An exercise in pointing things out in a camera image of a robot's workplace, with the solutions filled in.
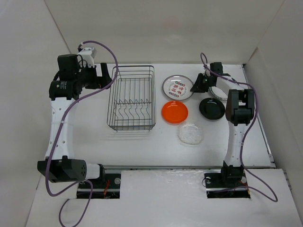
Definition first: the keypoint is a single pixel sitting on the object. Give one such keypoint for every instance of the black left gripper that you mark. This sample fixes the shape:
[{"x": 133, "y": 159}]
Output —
[{"x": 99, "y": 82}]

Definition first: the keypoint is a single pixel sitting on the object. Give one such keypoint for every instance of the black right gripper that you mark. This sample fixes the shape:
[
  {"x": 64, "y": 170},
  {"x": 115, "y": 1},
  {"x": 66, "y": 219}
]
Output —
[{"x": 198, "y": 86}]

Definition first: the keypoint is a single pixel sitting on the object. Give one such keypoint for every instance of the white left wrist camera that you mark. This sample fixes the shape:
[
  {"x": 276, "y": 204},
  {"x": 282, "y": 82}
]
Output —
[{"x": 86, "y": 56}]

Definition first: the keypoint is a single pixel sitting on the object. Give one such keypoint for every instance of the clear glass plate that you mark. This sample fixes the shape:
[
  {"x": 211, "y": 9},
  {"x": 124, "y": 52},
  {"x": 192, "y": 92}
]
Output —
[{"x": 190, "y": 133}]

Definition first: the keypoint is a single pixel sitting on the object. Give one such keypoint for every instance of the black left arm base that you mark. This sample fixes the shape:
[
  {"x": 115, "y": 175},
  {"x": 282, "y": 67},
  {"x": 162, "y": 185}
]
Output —
[{"x": 109, "y": 188}]

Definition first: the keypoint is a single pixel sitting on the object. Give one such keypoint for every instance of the white plate with dark rim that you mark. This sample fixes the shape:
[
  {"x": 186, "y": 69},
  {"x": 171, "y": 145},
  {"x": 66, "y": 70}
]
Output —
[{"x": 217, "y": 93}]

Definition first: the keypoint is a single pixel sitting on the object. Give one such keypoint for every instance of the white plate with red characters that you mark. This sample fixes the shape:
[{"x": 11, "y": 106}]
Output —
[{"x": 177, "y": 87}]

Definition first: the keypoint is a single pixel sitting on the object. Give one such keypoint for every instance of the aluminium table edge rail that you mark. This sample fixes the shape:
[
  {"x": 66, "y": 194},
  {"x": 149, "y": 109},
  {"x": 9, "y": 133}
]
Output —
[{"x": 129, "y": 167}]

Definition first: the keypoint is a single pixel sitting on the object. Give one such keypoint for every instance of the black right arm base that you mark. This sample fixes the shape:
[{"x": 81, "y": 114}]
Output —
[{"x": 217, "y": 188}]

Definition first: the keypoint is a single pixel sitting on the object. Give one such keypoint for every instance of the grey wire dish rack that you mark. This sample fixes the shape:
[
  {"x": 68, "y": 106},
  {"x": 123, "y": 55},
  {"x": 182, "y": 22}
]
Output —
[{"x": 132, "y": 99}]

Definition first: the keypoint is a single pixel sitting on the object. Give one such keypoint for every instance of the black plate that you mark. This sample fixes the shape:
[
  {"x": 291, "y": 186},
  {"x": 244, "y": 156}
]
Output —
[{"x": 212, "y": 108}]

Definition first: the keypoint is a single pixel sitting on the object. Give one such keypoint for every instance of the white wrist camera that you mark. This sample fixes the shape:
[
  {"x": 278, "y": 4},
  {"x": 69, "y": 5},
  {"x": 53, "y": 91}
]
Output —
[
  {"x": 207, "y": 73},
  {"x": 86, "y": 56}
]

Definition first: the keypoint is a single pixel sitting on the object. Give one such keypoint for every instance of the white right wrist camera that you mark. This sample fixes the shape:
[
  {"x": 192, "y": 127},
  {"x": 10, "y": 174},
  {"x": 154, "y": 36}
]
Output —
[{"x": 207, "y": 73}]

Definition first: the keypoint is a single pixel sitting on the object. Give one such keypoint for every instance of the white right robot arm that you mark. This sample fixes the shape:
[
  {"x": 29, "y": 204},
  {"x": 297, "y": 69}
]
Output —
[{"x": 239, "y": 112}]

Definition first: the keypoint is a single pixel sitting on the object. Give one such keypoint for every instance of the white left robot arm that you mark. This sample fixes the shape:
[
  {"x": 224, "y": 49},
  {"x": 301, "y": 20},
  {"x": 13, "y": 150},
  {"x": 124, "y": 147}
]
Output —
[{"x": 76, "y": 72}]

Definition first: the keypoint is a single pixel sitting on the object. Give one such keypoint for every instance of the orange plastic plate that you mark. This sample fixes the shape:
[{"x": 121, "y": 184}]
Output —
[{"x": 174, "y": 112}]

